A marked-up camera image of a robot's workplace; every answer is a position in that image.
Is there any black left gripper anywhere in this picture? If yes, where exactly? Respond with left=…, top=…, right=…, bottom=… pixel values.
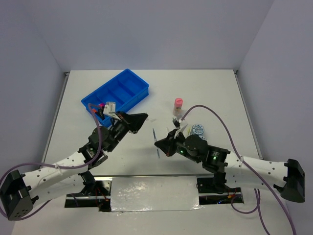
left=106, top=111, right=148, bottom=152

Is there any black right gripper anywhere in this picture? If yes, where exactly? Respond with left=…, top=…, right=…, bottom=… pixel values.
left=155, top=128, right=201, bottom=163

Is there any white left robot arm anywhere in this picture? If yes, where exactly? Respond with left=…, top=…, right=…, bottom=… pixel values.
left=0, top=111, right=148, bottom=221

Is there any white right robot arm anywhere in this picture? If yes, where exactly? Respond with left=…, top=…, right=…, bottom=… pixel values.
left=155, top=130, right=305, bottom=203

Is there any yellow ballpoint pen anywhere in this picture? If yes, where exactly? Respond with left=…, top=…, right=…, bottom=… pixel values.
left=186, top=125, right=192, bottom=136

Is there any blue paint jar left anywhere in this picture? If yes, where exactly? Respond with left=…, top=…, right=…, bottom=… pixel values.
left=190, top=123, right=205, bottom=136

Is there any blue compartment tray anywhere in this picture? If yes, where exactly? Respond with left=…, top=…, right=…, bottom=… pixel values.
left=81, top=69, right=149, bottom=112

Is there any pink lidded small bottle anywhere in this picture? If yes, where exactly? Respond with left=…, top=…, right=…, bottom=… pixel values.
left=173, top=98, right=183, bottom=116

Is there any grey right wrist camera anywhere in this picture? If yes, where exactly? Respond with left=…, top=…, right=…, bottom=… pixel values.
left=173, top=116, right=188, bottom=138

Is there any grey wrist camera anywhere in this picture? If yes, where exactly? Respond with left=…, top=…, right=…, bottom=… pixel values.
left=173, top=116, right=188, bottom=138
left=103, top=101, right=118, bottom=119

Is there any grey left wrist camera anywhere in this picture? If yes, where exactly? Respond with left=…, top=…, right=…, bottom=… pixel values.
left=103, top=101, right=118, bottom=119

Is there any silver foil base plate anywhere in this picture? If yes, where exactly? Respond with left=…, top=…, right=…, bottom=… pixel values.
left=111, top=176, right=201, bottom=212

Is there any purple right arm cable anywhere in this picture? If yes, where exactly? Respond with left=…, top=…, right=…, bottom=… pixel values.
left=180, top=105, right=298, bottom=235

